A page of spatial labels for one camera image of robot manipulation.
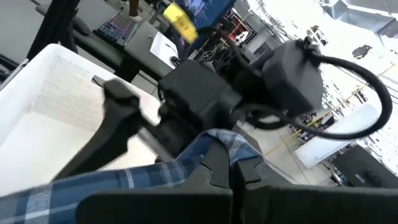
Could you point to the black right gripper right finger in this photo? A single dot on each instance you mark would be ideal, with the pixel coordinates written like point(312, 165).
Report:
point(311, 205)

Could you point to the white perforated basket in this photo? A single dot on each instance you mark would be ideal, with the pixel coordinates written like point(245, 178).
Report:
point(46, 140)

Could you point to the black rig post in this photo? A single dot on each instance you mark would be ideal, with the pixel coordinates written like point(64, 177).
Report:
point(53, 25)

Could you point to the blue computer monitor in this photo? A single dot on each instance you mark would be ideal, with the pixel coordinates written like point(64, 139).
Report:
point(205, 12)

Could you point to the keyboard with coloured keys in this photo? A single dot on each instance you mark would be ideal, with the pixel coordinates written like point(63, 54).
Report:
point(116, 29)

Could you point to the white paper sheet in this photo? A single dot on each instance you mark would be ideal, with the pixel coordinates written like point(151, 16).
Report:
point(161, 48)

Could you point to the yellow tag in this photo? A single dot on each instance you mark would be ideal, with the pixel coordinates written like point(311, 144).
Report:
point(182, 23)

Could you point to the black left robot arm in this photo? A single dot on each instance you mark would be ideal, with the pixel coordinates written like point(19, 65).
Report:
point(292, 77)

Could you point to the blue plaid cloth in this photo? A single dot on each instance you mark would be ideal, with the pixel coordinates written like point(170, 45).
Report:
point(149, 175)

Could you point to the dark grey desk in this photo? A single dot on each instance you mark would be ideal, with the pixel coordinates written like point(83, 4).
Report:
point(140, 40)

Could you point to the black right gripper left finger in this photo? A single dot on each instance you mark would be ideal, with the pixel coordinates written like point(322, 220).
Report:
point(155, 207)

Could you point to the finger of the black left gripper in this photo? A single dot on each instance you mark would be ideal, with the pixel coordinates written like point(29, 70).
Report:
point(109, 137)

